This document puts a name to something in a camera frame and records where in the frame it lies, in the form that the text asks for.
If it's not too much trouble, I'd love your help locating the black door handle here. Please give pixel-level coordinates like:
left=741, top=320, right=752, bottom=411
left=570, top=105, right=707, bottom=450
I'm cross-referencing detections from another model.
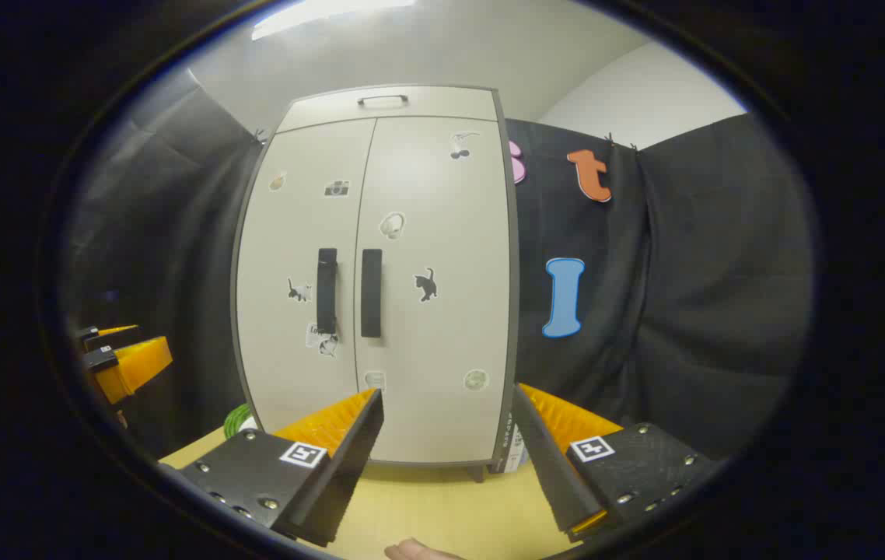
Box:
left=360, top=249, right=383, bottom=338
left=317, top=248, right=339, bottom=335

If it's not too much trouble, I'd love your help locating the green striped toy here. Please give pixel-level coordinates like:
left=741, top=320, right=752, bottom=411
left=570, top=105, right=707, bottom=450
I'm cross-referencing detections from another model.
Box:
left=223, top=403, right=257, bottom=438

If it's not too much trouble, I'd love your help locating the black backdrop cloth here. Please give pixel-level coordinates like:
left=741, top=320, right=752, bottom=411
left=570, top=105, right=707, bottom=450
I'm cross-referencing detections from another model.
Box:
left=61, top=78, right=815, bottom=467

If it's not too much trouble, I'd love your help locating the white printed box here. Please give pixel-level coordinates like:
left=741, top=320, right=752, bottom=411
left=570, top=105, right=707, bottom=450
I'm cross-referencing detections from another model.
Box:
left=493, top=424, right=530, bottom=474

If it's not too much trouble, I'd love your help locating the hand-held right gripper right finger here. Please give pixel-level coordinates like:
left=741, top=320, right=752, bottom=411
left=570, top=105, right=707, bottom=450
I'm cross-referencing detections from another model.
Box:
left=511, top=383, right=715, bottom=544

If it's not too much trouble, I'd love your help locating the cabinet door with headphone sticker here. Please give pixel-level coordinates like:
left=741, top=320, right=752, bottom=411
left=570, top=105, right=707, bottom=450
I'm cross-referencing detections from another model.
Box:
left=355, top=117, right=512, bottom=466

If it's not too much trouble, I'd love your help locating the cabinet door with camera sticker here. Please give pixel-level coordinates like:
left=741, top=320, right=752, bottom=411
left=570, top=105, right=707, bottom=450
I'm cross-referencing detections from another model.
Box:
left=234, top=118, right=377, bottom=436

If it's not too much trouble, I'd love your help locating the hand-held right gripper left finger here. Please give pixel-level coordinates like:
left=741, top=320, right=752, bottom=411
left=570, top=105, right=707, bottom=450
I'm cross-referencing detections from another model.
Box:
left=178, top=387, right=385, bottom=548

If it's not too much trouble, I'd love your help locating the white double-door shoe cabinet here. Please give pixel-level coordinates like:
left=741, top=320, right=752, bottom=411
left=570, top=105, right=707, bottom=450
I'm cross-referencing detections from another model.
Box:
left=231, top=84, right=519, bottom=483

